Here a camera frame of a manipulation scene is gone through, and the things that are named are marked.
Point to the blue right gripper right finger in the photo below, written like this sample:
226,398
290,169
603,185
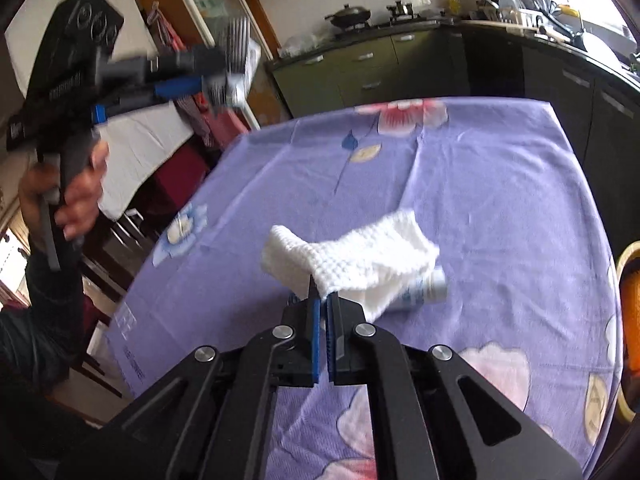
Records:
334,336

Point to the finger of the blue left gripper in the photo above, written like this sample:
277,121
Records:
202,60
165,92

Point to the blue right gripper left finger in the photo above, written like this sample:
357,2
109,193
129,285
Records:
314,317

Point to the white snack wrapper packet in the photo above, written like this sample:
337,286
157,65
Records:
231,87

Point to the white paper towel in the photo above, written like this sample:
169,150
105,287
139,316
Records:
371,265

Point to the dark sleeve left forearm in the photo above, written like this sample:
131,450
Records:
40,342

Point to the yellow rim teal trash bin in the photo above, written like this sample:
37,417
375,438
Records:
627,268

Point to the dark kitchen counter cabinet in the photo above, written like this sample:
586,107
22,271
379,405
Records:
598,110

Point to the person's left hand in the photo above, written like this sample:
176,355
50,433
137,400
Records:
77,215

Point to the small white blue tube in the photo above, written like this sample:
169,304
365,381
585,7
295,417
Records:
428,288

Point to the black wok on stove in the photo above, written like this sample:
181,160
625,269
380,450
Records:
349,17

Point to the steel pot on stove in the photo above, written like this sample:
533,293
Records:
400,11

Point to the purple floral tablecloth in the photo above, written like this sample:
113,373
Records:
462,221

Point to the green lower cabinets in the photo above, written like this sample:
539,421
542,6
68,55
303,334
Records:
420,60

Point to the dish rack with dishes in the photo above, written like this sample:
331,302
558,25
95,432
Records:
539,18

